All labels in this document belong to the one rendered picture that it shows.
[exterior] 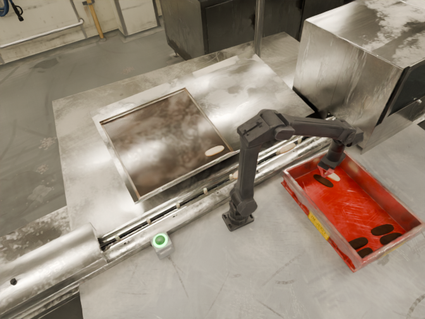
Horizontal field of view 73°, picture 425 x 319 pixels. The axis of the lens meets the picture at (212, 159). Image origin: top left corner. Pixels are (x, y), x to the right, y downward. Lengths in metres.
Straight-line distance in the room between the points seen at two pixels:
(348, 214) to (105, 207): 1.08
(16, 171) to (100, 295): 2.09
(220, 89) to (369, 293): 1.18
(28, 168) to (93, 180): 1.62
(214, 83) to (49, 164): 1.87
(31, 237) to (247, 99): 1.24
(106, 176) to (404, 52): 1.42
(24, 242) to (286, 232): 1.11
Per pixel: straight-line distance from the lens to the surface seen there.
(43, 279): 1.26
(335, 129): 1.11
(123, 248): 1.25
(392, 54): 1.39
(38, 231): 1.51
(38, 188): 2.88
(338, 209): 1.37
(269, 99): 1.66
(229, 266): 1.19
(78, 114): 1.98
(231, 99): 1.63
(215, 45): 3.05
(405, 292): 1.31
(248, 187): 1.06
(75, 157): 1.70
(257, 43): 2.10
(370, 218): 1.39
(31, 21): 4.63
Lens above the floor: 1.94
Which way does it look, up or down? 49 degrees down
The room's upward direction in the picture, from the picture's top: 5 degrees counter-clockwise
